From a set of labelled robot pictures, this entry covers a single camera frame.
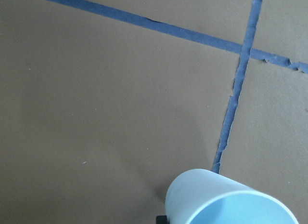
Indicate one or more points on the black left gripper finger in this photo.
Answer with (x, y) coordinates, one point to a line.
(161, 219)

